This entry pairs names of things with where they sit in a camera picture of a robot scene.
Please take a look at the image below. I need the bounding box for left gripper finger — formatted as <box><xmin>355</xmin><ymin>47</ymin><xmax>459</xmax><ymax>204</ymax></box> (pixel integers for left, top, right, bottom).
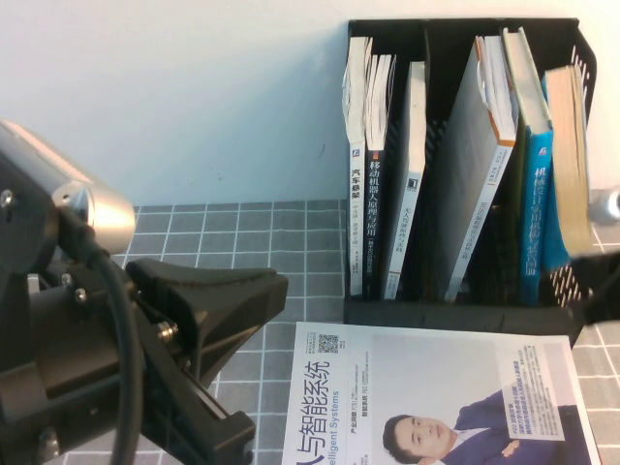
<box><xmin>183</xmin><ymin>411</ymin><xmax>257</xmax><ymax>465</ymax></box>

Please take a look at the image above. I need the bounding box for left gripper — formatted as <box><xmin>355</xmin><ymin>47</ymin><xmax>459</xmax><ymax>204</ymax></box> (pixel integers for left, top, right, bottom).
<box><xmin>0</xmin><ymin>258</ymin><xmax>290</xmax><ymax>465</ymax></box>

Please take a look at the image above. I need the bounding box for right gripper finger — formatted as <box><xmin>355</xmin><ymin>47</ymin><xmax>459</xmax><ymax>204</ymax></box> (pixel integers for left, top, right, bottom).
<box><xmin>582</xmin><ymin>285</ymin><xmax>620</xmax><ymax>326</ymax></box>
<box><xmin>570</xmin><ymin>251</ymin><xmax>620</xmax><ymax>292</ymax></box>

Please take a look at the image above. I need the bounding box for blue and grey paperback book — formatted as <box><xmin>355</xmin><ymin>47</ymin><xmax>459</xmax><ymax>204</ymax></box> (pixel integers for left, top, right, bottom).
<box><xmin>540</xmin><ymin>65</ymin><xmax>596</xmax><ymax>272</ymax></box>

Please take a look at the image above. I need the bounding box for blue spine thick book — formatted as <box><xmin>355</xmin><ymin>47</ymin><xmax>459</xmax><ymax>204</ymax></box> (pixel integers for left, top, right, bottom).
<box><xmin>501</xmin><ymin>26</ymin><xmax>556</xmax><ymax>307</ymax></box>

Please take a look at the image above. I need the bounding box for black plastic book stand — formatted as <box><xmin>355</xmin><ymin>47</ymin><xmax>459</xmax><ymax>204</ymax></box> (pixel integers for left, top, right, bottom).
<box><xmin>342</xmin><ymin>17</ymin><xmax>596</xmax><ymax>348</ymax></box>

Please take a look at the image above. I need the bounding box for grey cover orange band book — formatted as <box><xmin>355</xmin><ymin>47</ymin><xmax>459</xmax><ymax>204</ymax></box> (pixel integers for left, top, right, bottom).
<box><xmin>443</xmin><ymin>34</ymin><xmax>520</xmax><ymax>302</ymax></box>

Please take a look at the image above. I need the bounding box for white spine thin book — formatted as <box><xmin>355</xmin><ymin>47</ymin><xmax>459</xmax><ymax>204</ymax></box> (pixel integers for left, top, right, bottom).
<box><xmin>341</xmin><ymin>36</ymin><xmax>374</xmax><ymax>297</ymax></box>

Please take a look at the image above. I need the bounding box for black spine book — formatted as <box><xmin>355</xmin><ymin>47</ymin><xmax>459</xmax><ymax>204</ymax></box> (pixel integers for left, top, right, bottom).
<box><xmin>362</xmin><ymin>53</ymin><xmax>398</xmax><ymax>300</ymax></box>

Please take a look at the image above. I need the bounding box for white spine leaning book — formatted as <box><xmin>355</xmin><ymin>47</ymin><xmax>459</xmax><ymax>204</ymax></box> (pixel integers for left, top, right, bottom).
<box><xmin>381</xmin><ymin>61</ymin><xmax>428</xmax><ymax>300</ymax></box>

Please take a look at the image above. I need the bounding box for grey checked tablecloth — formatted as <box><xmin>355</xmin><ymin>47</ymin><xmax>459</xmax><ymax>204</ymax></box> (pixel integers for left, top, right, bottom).
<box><xmin>108</xmin><ymin>187</ymin><xmax>620</xmax><ymax>465</ymax></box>

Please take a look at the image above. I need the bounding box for white magazine with man portrait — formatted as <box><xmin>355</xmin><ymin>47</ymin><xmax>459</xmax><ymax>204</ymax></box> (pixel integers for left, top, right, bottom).
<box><xmin>280</xmin><ymin>322</ymin><xmax>602</xmax><ymax>465</ymax></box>

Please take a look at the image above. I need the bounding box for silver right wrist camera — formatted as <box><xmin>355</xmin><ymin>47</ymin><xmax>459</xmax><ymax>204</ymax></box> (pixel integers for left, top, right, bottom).
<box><xmin>591</xmin><ymin>189</ymin><xmax>620</xmax><ymax>225</ymax></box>

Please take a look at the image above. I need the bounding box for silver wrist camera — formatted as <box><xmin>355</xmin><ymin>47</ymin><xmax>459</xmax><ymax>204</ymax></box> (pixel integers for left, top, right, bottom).
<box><xmin>0</xmin><ymin>119</ymin><xmax>138</xmax><ymax>256</ymax></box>
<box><xmin>591</xmin><ymin>189</ymin><xmax>620</xmax><ymax>225</ymax></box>

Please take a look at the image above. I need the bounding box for black left camera cable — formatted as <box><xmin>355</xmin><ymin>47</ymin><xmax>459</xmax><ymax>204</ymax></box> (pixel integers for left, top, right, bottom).
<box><xmin>57</xmin><ymin>202</ymin><xmax>146</xmax><ymax>465</ymax></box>

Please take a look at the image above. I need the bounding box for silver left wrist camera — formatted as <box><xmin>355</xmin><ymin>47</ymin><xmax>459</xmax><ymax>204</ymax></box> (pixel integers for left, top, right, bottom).
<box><xmin>0</xmin><ymin>119</ymin><xmax>138</xmax><ymax>256</ymax></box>

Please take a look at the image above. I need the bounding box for black left camera bracket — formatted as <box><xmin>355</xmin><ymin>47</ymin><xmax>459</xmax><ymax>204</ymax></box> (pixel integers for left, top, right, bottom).
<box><xmin>0</xmin><ymin>154</ymin><xmax>62</xmax><ymax>292</ymax></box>

